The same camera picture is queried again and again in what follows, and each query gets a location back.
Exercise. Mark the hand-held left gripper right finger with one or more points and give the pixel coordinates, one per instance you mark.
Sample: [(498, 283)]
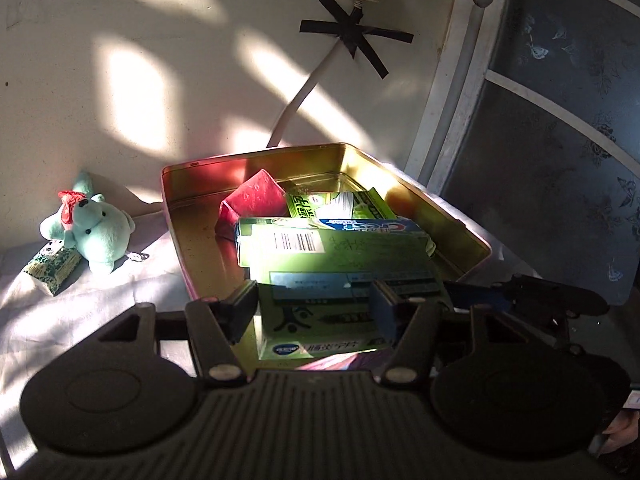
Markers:
[(384, 310)]

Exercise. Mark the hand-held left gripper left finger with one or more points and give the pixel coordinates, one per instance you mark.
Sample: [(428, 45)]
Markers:
[(239, 307)]

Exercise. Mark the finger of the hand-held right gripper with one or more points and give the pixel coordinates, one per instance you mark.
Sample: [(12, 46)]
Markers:
[(477, 294)]

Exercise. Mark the green toothpaste box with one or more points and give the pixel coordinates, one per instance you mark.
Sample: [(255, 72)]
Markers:
[(350, 280)]

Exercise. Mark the blue white toothpaste box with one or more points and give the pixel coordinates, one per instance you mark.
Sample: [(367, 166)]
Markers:
[(350, 225)]

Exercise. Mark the gold metal tray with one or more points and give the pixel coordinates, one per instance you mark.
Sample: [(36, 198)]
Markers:
[(200, 220)]

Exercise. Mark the bright green packet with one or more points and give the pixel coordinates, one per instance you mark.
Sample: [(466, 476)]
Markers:
[(340, 204)]

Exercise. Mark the teal plush toy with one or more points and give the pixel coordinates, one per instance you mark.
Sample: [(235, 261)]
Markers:
[(92, 225)]

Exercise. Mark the white framed glass door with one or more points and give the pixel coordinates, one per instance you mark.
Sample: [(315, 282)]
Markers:
[(540, 125)]

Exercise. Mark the green patterned tissue pack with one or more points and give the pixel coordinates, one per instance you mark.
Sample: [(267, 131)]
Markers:
[(50, 266)]

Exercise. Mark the black tape cross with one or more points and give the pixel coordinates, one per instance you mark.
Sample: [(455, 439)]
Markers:
[(356, 35)]

